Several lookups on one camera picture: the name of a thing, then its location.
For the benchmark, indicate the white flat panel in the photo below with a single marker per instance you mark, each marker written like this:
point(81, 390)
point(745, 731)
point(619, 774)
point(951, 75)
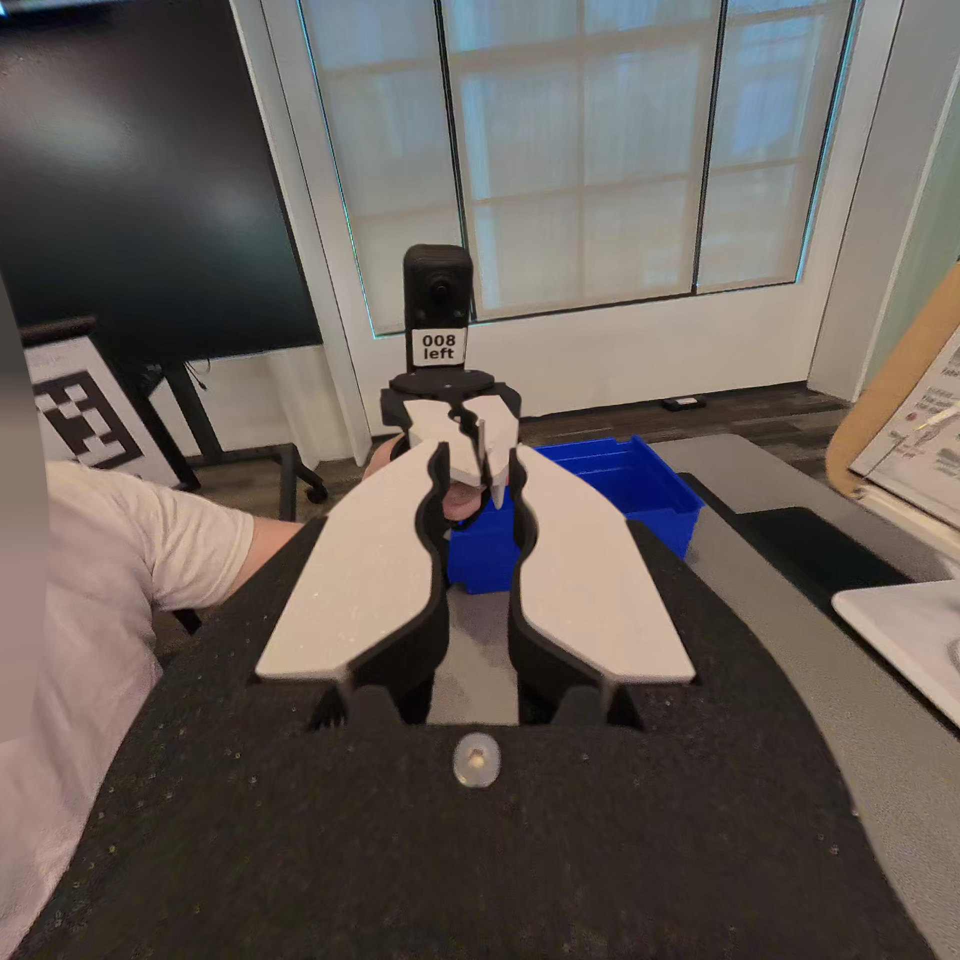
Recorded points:
point(900, 637)

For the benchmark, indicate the large black monitor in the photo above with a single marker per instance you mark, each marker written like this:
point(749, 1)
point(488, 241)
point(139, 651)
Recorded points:
point(150, 187)

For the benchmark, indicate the black monitor stand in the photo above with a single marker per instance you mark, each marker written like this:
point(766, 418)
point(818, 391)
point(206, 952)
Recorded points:
point(195, 420)

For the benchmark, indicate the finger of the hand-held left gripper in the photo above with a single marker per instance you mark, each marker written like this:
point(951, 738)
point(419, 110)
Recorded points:
point(496, 427)
point(435, 421)

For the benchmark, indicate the person in white t-shirt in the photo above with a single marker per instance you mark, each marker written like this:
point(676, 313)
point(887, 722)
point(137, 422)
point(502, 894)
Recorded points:
point(112, 562)

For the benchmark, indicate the black floor outlet box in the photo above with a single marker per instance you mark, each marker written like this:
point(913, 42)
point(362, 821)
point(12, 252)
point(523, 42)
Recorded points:
point(682, 404)

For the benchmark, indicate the large paned window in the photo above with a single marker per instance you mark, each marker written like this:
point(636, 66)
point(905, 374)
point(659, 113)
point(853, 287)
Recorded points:
point(600, 150)

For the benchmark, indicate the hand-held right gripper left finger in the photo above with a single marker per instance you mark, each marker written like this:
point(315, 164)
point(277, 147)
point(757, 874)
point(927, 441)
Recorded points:
point(360, 585)

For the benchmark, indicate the black desk divider strip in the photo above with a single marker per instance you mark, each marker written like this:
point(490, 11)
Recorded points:
point(712, 495)

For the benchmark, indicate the blue plastic bin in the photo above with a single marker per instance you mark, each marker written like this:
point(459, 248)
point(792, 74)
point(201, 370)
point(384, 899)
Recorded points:
point(600, 480)

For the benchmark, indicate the white printed paper sheet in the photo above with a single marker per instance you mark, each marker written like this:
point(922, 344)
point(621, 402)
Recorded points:
point(915, 435)

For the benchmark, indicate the tan wooden board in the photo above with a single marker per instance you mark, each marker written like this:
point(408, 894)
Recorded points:
point(862, 420)

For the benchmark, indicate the black desk mat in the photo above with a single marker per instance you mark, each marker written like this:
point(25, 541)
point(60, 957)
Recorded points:
point(825, 540)

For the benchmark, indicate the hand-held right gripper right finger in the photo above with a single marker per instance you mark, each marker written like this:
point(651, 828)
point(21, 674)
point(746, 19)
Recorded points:
point(592, 592)

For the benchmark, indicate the black-white marker sign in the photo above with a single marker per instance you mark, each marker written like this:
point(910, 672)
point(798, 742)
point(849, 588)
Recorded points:
point(82, 420)

